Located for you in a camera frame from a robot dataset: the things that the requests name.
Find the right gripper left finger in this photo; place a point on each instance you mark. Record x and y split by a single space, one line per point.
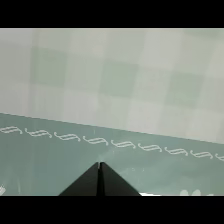
87 183

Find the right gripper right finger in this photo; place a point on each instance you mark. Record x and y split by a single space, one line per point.
113 183

